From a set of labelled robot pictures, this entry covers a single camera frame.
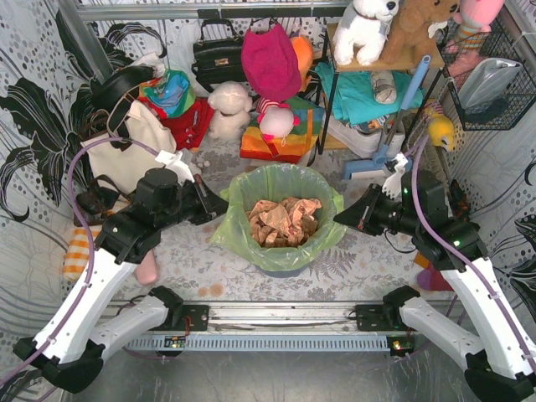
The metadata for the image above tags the brown plush bear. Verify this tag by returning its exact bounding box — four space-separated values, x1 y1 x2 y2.
380 0 460 64

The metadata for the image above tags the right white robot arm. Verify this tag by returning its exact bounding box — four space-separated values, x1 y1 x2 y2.
334 170 535 401

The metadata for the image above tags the white plush lamb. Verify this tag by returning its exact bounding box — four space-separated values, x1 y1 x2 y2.
208 81 253 141

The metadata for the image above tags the metal base rail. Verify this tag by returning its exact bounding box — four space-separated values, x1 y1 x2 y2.
77 299 420 353

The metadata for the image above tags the crumpled brown paper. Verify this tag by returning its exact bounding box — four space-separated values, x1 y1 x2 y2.
245 197 322 248

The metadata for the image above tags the black leather handbag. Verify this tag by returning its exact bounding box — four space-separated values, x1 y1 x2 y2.
191 18 247 93

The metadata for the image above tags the pink plush toy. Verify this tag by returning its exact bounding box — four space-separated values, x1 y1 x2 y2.
445 0 504 54

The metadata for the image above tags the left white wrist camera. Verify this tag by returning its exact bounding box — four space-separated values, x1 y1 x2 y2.
155 148 201 185

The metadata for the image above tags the brown leather bag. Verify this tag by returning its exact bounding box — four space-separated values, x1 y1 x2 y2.
75 174 133 226

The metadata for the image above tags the yellow plush duck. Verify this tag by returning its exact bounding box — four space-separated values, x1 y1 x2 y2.
424 104 456 152

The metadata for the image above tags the silver foil pouch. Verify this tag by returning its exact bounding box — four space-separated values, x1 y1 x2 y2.
458 58 523 109

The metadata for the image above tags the magenta hanging cloth bag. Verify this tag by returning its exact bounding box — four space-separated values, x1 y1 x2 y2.
241 23 302 102

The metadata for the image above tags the cream canvas tote bag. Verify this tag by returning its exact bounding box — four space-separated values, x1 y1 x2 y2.
79 99 178 192

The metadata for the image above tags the orange checked towel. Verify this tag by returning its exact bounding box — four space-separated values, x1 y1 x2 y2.
62 227 90 281

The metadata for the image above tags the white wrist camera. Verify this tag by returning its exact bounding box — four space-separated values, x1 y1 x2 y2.
155 148 201 185
382 152 413 199

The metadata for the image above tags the pink glasses case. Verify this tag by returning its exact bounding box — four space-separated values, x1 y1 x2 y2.
134 250 158 286

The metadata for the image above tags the black curved hat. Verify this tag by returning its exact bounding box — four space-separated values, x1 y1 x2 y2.
91 65 155 111

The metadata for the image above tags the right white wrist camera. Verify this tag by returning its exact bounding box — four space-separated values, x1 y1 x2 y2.
382 152 413 199

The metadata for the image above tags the black wire basket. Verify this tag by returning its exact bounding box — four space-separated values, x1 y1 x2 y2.
441 21 535 131

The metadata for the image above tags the green plastic trash bag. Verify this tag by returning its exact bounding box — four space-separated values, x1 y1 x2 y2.
211 163 346 272

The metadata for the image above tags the blue plastic trash bin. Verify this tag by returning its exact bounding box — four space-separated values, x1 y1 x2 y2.
254 262 312 279

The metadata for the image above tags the colourful sock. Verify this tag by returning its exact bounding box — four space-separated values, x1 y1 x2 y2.
414 252 453 291

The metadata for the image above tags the red folded cloth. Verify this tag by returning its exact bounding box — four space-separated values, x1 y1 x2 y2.
161 98 214 150

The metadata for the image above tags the white plush dog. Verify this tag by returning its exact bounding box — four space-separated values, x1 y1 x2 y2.
333 0 399 66

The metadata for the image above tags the pink plush pig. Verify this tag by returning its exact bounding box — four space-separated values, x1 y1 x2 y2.
256 97 301 142

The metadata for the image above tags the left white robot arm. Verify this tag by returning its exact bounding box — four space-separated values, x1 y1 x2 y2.
13 168 228 394

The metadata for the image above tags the teal folded cloth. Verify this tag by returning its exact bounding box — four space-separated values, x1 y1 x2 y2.
331 71 411 125

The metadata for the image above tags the colourful scarf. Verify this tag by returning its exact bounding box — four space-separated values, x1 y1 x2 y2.
138 70 196 119

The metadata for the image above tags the orange plush toy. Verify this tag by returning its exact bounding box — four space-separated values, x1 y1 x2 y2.
291 36 313 87

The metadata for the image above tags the rainbow striped bag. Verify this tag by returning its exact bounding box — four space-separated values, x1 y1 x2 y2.
240 96 325 163

